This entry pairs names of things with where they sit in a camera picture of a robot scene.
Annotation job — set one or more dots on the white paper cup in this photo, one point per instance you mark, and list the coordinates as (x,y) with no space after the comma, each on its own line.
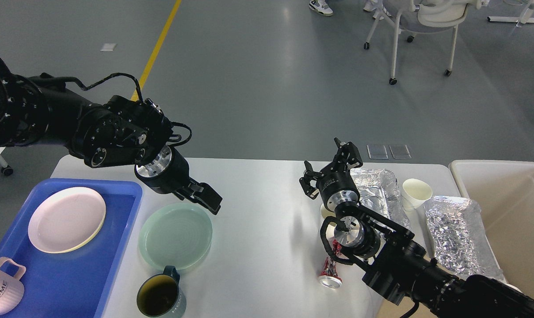
(414,193)

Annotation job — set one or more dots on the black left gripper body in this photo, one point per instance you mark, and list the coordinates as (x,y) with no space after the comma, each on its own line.
(167,173)

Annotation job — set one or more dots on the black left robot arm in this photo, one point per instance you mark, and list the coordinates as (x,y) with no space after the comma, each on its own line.
(121,132)

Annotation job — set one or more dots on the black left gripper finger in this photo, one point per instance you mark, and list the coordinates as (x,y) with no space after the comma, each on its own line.
(190,196)
(205,192)

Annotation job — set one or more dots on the floor socket cover right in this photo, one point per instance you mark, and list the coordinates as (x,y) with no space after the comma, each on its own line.
(400,151)

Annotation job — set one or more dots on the pink plate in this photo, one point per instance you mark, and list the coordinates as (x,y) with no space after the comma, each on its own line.
(67,220)

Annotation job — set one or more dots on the teal mug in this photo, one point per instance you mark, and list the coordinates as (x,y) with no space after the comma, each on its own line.
(160,296)

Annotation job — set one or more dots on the light green plate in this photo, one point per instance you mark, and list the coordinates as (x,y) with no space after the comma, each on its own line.
(178,234)

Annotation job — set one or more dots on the crushed red soda can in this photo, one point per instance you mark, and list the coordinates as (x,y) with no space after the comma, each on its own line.
(329,276)

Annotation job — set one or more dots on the crumpled aluminium foil tray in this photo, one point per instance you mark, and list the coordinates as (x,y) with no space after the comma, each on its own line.
(459,238)

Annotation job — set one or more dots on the white paper cup under arm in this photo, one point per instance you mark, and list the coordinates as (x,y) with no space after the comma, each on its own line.
(324,214)

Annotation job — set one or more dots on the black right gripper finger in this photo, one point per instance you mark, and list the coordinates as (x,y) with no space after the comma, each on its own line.
(347,157)
(309,176)

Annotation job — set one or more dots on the white office chair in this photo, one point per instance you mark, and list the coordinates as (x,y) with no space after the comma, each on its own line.
(422,17)

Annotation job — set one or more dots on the white sneaker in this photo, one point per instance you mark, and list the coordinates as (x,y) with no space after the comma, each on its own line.
(321,7)

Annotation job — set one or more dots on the floor socket cover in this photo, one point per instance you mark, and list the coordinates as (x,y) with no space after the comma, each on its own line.
(377,151)
(400,151)

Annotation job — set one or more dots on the blue plastic tray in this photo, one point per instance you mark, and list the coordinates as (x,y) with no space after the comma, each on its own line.
(75,284)

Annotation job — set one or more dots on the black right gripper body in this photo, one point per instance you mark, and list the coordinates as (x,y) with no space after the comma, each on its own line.
(336,187)

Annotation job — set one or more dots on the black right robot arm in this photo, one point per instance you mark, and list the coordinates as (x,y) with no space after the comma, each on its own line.
(394,264)

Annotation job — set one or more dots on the pink HOME mug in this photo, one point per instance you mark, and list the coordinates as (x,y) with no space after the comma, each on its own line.
(11,287)

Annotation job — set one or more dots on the floor socket cover left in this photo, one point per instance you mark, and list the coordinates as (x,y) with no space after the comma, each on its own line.
(377,151)

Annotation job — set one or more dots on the white frame base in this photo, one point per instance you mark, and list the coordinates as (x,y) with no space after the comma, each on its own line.
(525,16)

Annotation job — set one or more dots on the beige plastic bin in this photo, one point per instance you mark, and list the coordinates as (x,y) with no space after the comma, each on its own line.
(505,193)

